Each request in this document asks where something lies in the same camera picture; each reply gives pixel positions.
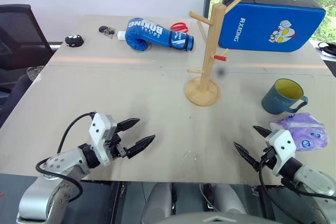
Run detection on wooden mug tree stand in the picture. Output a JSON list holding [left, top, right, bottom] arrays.
[[185, 0, 249, 107]]

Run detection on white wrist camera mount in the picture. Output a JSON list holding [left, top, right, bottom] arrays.
[[265, 129, 296, 177], [88, 112, 118, 167]]

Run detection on black round paw-print object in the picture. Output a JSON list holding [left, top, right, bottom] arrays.
[[64, 34, 86, 48]]

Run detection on grey mesh cloth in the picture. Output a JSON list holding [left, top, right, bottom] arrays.
[[26, 65, 46, 82]]

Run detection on dark key bunch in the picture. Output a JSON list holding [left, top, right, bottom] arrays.
[[98, 25, 117, 36]]

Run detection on black office chair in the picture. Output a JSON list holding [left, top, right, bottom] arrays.
[[0, 4, 57, 110]]

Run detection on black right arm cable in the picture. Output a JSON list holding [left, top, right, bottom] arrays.
[[258, 153, 301, 224]]

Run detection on red-handled scissors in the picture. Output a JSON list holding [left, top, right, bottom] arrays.
[[170, 22, 190, 34]]

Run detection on grey rounded robot leg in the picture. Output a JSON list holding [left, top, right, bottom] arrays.
[[141, 182, 174, 224], [213, 183, 248, 216]]

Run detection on purple tissue pack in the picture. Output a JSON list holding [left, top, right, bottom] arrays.
[[268, 112, 329, 152]]

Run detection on grey robot torso plate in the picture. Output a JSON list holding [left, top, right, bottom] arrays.
[[154, 210, 287, 224]]

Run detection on black strap bundle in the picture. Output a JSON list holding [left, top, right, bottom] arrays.
[[317, 41, 336, 58]]

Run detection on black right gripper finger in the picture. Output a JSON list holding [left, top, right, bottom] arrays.
[[252, 125, 272, 139], [233, 141, 261, 173]]

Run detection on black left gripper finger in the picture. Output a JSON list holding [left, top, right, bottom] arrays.
[[116, 118, 141, 132], [125, 134, 156, 160]]

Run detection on blue boxing glove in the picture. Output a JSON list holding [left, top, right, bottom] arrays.
[[124, 17, 195, 52]]

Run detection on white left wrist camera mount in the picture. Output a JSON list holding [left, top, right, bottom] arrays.
[[88, 112, 118, 167]]

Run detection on blue kick pad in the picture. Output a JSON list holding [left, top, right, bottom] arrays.
[[217, 0, 327, 54]]

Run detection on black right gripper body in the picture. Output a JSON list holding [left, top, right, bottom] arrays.
[[258, 146, 277, 170]]

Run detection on blue-grey mug yellow inside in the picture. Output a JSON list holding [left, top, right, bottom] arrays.
[[260, 78, 309, 116]]

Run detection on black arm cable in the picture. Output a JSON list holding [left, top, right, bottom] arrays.
[[35, 112, 97, 205], [258, 153, 301, 224]]

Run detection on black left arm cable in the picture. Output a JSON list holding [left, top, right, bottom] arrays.
[[35, 112, 97, 205]]

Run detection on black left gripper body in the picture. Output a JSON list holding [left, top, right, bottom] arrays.
[[104, 125, 129, 161]]

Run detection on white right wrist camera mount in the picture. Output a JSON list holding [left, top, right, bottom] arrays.
[[265, 129, 296, 177]]

